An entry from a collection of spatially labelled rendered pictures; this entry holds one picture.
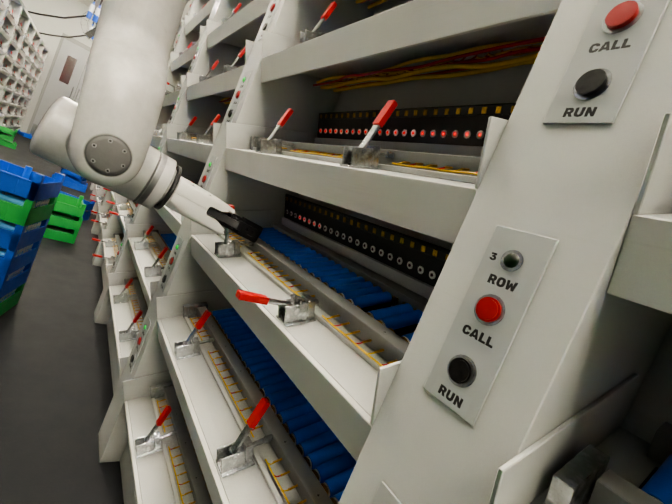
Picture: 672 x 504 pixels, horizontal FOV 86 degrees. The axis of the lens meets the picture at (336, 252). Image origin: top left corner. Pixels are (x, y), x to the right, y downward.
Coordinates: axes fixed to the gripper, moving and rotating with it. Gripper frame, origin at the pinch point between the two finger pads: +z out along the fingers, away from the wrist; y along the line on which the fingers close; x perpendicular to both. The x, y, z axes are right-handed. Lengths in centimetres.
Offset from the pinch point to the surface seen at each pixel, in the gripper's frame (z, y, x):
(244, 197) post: 2.5, -15.9, 5.2
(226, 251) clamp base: -2.2, 1.0, -5.1
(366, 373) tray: -0.3, 39.1, -5.1
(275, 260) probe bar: 1.9, 10.3, -1.9
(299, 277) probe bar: 1.6, 19.0, -1.8
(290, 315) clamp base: -2.9, 27.7, -5.3
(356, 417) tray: -3.3, 42.8, -7.5
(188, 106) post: -5, -86, 26
